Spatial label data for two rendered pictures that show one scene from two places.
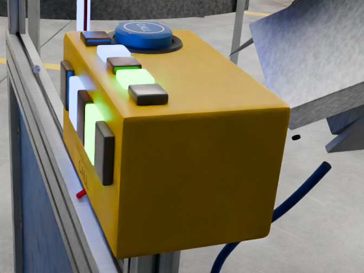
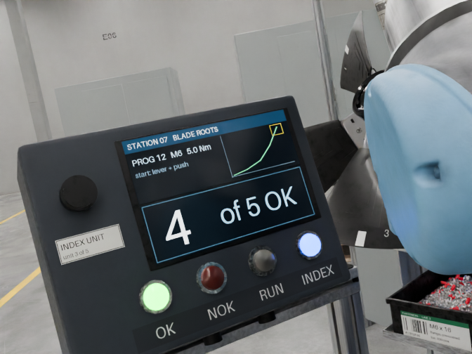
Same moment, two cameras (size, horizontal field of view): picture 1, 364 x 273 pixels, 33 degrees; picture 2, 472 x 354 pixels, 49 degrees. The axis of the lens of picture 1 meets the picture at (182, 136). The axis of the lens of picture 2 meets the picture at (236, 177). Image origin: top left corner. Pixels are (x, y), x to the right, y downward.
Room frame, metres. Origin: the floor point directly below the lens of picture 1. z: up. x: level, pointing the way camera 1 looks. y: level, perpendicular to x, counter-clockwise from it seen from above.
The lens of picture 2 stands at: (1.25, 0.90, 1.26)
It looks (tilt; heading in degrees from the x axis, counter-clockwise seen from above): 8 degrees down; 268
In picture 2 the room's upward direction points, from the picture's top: 10 degrees counter-clockwise
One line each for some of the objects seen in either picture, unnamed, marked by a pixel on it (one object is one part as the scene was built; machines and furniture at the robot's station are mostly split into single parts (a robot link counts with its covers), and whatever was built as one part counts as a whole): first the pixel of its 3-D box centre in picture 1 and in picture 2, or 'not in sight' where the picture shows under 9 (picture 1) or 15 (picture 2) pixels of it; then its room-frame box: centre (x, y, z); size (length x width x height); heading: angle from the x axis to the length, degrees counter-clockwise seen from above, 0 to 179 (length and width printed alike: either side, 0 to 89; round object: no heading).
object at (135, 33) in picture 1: (143, 37); not in sight; (0.41, 0.03, 1.08); 0.04 x 0.04 x 0.02
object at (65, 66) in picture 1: (66, 85); not in sight; (0.39, 0.08, 1.04); 0.02 x 0.01 x 0.03; 23
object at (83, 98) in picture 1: (84, 118); not in sight; (0.34, 0.06, 1.04); 0.02 x 0.01 x 0.03; 23
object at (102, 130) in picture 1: (103, 153); not in sight; (0.30, 0.04, 1.04); 0.02 x 0.01 x 0.03; 23
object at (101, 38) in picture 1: (95, 38); not in sight; (0.40, 0.06, 1.08); 0.02 x 0.02 x 0.01; 23
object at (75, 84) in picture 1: (76, 103); not in sight; (0.36, 0.07, 1.04); 0.02 x 0.01 x 0.03; 23
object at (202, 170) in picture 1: (157, 135); not in sight; (0.37, 0.02, 1.02); 0.16 x 0.10 x 0.11; 23
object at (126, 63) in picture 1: (123, 65); not in sight; (0.35, 0.04, 1.08); 0.02 x 0.02 x 0.01; 23
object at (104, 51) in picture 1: (113, 53); not in sight; (0.37, 0.05, 1.08); 0.02 x 0.02 x 0.01; 23
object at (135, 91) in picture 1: (147, 93); not in sight; (0.30, 0.02, 1.08); 0.02 x 0.02 x 0.01; 23
